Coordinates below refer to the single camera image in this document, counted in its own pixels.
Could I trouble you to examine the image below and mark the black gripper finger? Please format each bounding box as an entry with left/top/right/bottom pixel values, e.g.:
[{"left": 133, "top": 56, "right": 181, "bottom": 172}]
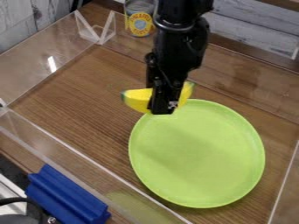
[{"left": 147, "top": 80, "right": 183, "bottom": 115}]

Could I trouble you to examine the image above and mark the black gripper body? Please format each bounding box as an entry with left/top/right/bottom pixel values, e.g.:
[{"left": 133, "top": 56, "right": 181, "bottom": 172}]
[{"left": 144, "top": 0, "right": 213, "bottom": 88}]

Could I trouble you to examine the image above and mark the yellow toy banana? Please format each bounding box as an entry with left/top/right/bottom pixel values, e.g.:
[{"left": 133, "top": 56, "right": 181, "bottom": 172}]
[{"left": 120, "top": 81, "right": 195, "bottom": 114}]

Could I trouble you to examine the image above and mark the green plate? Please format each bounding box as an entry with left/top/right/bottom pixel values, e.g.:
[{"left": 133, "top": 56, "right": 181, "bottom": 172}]
[{"left": 128, "top": 99, "right": 265, "bottom": 208}]

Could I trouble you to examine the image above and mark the yellow blue labelled can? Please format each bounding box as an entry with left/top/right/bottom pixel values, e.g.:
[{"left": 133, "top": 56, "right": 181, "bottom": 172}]
[{"left": 124, "top": 0, "right": 155, "bottom": 38}]

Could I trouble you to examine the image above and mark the blue plastic clamp block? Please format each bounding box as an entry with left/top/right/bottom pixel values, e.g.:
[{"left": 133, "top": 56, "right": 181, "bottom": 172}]
[{"left": 25, "top": 164, "right": 111, "bottom": 224}]

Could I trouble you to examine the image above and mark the clear acrylic triangular bracket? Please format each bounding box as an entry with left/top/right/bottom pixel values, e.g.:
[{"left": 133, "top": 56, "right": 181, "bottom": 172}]
[{"left": 73, "top": 10, "right": 116, "bottom": 46}]

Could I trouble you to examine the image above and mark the clear acrylic enclosure wall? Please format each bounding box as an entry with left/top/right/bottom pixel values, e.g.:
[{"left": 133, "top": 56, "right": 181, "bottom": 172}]
[{"left": 0, "top": 107, "right": 192, "bottom": 224}]

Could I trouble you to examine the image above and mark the black cable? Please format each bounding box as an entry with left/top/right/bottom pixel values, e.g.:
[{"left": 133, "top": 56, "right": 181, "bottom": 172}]
[{"left": 0, "top": 197, "right": 44, "bottom": 224}]

